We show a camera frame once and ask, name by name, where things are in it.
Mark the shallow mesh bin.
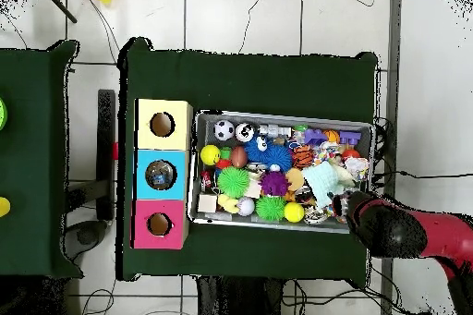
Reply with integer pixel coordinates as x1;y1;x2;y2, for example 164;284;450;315
187;108;375;235

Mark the wooden box with three holes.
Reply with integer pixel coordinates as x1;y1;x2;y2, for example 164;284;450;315
130;98;194;250

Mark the mint knitted cloth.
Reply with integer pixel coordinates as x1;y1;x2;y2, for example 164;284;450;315
301;161;346;209

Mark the purple spiky ball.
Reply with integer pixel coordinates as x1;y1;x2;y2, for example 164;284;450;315
259;170;290;197

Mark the blue puffer ball with eyes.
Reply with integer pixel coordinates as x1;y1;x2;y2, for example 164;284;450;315
243;134;294;173

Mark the green puffer ball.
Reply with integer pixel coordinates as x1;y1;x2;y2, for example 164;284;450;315
216;165;251;199

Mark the brown toy football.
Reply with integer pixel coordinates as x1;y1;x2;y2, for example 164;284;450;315
231;145;249;169

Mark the black and white soccer ball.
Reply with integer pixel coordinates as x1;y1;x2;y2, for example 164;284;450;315
213;119;237;142

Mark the yellow ball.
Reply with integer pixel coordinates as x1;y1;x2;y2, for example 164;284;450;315
200;144;222;166

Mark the dark green table cloth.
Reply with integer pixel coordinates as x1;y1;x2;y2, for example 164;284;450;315
116;37;379;281
0;40;83;279

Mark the grey rounded base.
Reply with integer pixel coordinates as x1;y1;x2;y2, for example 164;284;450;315
62;220;108;260

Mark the black rod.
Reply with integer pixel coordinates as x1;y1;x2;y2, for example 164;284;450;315
36;0;79;24

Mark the green round object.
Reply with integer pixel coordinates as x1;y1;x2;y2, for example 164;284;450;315
0;96;9;131

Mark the black power cable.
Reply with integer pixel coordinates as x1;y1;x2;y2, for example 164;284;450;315
372;169;473;180

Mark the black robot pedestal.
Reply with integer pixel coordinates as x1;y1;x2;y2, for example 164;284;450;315
197;275;285;315

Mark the thin black floor cable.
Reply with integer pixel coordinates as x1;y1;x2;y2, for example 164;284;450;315
237;0;270;55

